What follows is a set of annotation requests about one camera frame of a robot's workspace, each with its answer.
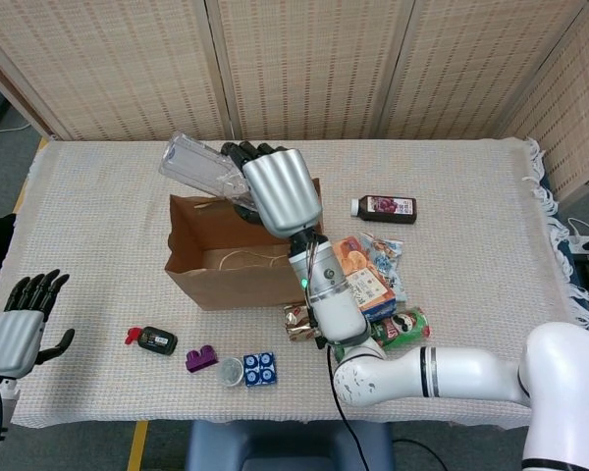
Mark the blue four-stud building block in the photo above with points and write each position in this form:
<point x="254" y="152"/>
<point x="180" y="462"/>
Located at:
<point x="260" y="369"/>

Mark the black ink bottle red cap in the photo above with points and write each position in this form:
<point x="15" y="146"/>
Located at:
<point x="157" y="339"/>

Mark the dark juice bottle white cap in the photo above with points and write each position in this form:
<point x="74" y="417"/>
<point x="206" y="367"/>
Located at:
<point x="388" y="210"/>

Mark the clear plastic water bottle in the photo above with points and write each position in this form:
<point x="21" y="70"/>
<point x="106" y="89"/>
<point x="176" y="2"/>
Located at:
<point x="196" y="167"/>

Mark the green Pringles can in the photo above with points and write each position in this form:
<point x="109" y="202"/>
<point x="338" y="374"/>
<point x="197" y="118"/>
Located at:
<point x="402" y="329"/>

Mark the purple building block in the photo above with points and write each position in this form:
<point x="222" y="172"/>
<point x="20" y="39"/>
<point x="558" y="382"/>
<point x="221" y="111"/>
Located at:
<point x="201" y="360"/>

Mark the orange cracker box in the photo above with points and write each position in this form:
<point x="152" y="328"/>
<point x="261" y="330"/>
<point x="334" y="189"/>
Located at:
<point x="370" y="292"/>

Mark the gold foil packet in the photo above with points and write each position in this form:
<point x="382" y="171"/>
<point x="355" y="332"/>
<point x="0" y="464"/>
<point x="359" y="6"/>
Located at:
<point x="297" y="324"/>

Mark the brown paper bag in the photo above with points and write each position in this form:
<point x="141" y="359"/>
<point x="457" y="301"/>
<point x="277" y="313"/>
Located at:
<point x="235" y="289"/>

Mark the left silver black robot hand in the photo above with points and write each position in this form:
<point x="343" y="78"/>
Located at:
<point x="10" y="343"/>

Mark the woven folding screen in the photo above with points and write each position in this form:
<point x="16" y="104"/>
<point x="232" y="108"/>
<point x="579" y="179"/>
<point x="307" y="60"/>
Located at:
<point x="324" y="64"/>

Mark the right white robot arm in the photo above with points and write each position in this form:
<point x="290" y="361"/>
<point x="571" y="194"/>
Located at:
<point x="334" y="304"/>

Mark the silver snack pouch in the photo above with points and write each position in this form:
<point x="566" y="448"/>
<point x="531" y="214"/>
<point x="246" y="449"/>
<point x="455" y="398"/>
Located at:
<point x="389" y="255"/>

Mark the clear round toothpick jar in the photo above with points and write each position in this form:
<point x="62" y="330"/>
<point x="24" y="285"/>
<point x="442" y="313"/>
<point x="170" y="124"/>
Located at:
<point x="230" y="372"/>

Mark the dark blue under cloth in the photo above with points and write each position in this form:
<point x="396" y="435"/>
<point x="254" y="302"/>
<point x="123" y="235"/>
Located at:
<point x="567" y="262"/>

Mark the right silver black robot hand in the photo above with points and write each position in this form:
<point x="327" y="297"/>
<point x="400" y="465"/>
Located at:
<point x="282" y="191"/>

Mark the white woven tablecloth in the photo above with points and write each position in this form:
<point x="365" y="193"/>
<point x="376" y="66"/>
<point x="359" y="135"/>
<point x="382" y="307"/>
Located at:
<point x="103" y="221"/>

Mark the white power adapter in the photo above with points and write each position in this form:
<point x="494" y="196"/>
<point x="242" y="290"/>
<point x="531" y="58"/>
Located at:
<point x="581" y="241"/>

